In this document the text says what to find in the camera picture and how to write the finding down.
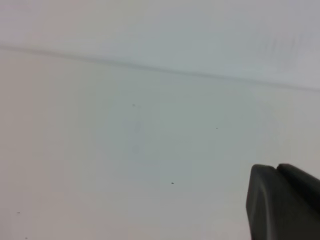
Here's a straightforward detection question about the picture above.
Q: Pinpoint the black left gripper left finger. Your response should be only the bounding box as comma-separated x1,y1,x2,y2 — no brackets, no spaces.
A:
246,164,320,240

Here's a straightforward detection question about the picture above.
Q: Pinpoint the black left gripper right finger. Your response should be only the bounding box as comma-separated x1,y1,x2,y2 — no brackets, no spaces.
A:
276,163,320,213

